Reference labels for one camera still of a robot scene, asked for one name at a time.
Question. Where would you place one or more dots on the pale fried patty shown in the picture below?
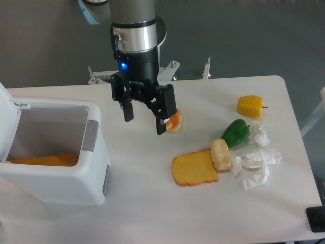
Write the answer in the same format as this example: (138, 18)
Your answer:
(220, 154)

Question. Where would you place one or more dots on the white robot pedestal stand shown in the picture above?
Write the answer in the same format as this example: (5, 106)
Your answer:
(167, 73)

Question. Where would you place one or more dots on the yellow bell pepper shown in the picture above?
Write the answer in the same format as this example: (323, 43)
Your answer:
(251, 106)

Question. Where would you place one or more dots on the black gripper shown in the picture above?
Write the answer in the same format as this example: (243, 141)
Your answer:
(137, 79)

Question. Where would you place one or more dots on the white plastic trash can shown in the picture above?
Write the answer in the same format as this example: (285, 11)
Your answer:
(54, 149)

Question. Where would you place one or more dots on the crumpled white tissue upper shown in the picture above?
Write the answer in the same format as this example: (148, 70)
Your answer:
(258, 136)

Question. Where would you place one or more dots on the green bell pepper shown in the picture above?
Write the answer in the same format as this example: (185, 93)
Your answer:
(236, 133)

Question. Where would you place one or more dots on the crumpled white tissue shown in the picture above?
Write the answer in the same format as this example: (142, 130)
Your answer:
(258, 136)
(253, 168)

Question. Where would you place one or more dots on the orange toast slice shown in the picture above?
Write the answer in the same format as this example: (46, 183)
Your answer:
(194, 168)

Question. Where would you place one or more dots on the knotted bread roll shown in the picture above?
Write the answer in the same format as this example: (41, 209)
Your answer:
(175, 122)

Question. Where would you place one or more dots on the black device at edge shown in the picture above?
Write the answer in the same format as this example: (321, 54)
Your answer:
(315, 216)

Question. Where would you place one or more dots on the orange bread inside trash can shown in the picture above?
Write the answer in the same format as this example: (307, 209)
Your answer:
(65, 160)

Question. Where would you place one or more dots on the white trash can lid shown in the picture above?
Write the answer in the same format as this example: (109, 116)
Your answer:
(10, 116)

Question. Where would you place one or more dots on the crumpled white tissue lower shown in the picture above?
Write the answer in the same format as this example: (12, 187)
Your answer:
(253, 168)

